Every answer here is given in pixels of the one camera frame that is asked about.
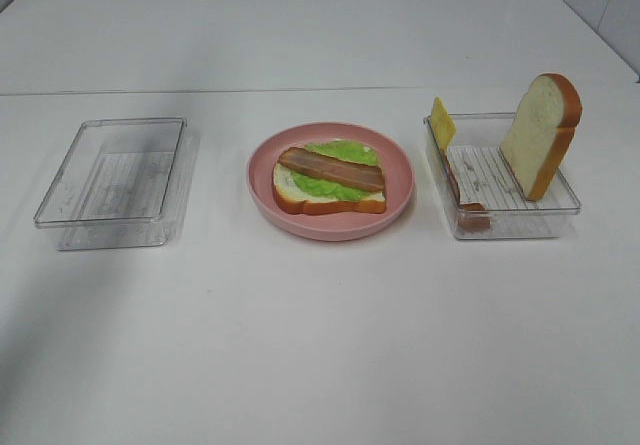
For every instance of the green lettuce leaf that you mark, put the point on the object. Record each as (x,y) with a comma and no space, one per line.
(344,150)

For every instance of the bread slice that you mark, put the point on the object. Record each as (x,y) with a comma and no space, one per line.
(541,133)
(293,201)

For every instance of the bacon strip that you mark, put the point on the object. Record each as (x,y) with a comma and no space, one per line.
(471,217)
(350,174)

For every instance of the yellow cheese slice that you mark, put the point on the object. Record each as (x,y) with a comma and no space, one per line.
(442,125)

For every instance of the pink round plate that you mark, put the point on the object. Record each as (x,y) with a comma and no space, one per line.
(397,167)

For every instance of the right clear plastic tray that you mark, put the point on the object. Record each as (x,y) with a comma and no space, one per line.
(484,177)

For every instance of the clear plastic tray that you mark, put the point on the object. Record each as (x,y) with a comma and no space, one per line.
(121,184)
(484,177)

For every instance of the left clear plastic tray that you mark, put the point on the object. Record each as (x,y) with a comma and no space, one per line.
(121,184)

